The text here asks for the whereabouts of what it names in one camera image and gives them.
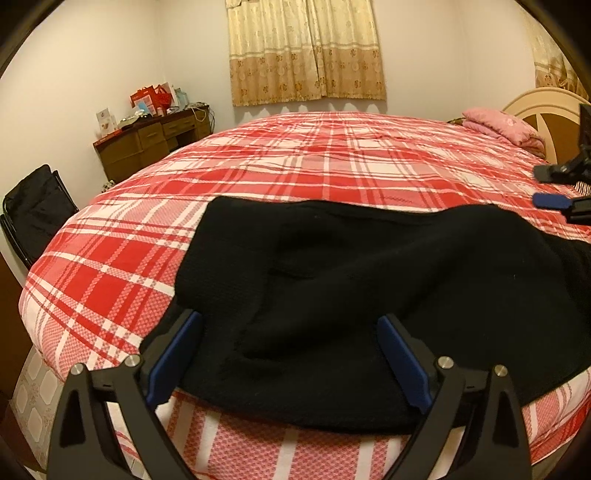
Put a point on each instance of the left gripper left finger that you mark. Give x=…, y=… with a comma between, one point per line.
x=83, y=441

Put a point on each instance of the red gift bag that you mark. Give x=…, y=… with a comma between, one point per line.
x=152, y=100

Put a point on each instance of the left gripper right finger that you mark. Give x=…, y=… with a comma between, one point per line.
x=494, y=444

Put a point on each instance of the cream wooden headboard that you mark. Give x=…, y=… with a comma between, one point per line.
x=555, y=114

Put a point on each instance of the black pants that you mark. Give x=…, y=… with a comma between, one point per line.
x=289, y=295

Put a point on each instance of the white greeting card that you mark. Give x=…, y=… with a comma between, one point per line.
x=107, y=123

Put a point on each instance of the black folding chair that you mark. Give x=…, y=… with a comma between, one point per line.
x=34, y=211

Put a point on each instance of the beige patterned curtain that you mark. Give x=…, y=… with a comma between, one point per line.
x=301, y=51

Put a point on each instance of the brown wooden desk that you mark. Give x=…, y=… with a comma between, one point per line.
x=125, y=152

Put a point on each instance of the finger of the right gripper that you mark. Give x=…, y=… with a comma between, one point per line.
x=570, y=173
x=576, y=211

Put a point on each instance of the red plaid bed sheet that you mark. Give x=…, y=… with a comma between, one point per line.
x=106, y=277

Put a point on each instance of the pink pillow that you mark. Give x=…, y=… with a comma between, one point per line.
x=500, y=125

